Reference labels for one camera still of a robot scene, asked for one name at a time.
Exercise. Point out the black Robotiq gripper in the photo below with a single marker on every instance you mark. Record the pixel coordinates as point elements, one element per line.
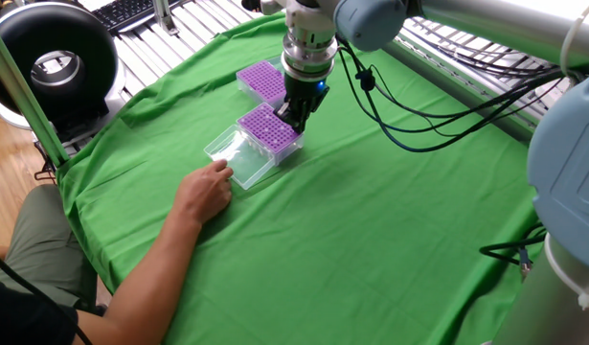
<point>306,91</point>

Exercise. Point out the purple pipette tip box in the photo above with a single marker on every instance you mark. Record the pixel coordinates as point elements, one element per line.
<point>261,81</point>
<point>265,127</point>

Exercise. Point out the bare human forearm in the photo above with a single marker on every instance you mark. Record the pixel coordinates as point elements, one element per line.
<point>145,287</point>

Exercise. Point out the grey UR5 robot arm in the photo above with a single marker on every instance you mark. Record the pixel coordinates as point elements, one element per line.
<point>562,167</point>

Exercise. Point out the bare human hand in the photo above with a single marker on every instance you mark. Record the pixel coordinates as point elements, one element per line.
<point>203,194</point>

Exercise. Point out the green table cloth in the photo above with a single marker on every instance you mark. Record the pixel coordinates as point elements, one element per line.
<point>361,230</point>

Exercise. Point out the silver metal stand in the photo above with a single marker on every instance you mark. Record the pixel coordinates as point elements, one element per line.
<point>164,16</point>

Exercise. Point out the black computer keyboard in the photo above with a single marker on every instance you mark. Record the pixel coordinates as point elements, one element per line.
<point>126,10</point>

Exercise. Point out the olive trousers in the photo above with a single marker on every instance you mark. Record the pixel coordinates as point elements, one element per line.
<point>45,239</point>

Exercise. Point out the black shirt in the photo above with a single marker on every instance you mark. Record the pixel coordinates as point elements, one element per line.
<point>16,316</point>

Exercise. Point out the white wrist mounting bracket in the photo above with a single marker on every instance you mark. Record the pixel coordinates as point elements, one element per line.
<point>308,16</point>

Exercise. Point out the green frame post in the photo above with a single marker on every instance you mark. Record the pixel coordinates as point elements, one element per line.
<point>26,100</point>

